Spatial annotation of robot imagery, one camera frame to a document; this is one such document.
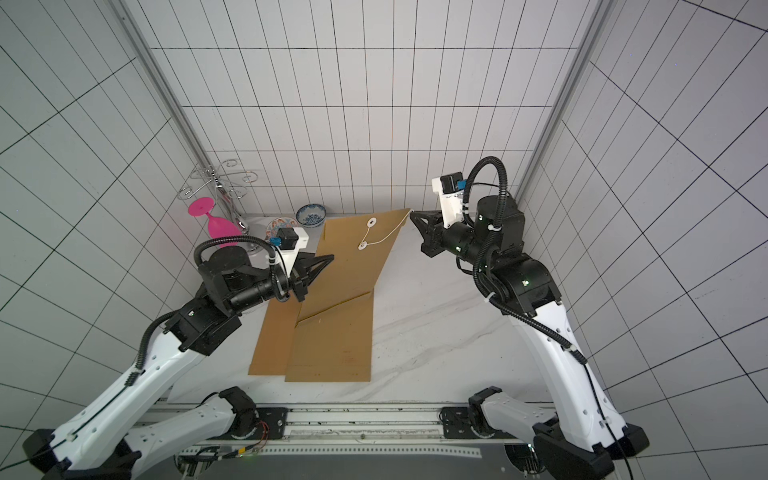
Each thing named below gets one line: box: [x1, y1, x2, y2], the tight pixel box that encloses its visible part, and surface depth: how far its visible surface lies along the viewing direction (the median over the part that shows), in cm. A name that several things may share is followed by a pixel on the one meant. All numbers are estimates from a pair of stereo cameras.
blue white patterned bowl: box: [295, 203, 326, 235], surface depth 120 cm
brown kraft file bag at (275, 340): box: [248, 294, 302, 375], surface depth 86 cm
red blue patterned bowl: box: [265, 217, 299, 242], surface depth 116 cm
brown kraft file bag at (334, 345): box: [285, 289, 374, 382], surface depth 85 cm
